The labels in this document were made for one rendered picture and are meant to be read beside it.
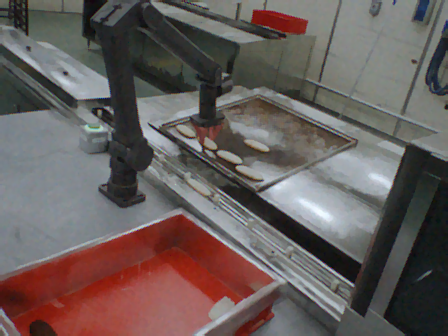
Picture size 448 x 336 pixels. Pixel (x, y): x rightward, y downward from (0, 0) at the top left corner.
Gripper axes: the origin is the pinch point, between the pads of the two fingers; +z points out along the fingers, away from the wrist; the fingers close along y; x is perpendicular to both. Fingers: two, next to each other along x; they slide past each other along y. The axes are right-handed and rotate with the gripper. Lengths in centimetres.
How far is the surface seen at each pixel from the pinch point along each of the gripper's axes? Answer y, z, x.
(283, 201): -1.2, 1.5, 38.9
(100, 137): 30.8, -1.5, -16.7
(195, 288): 36, 1, 54
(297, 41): -252, 62, -226
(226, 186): 2.6, 8.5, 16.2
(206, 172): 3.7, 8.5, 5.9
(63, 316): 63, -4, 50
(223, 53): -156, 58, -220
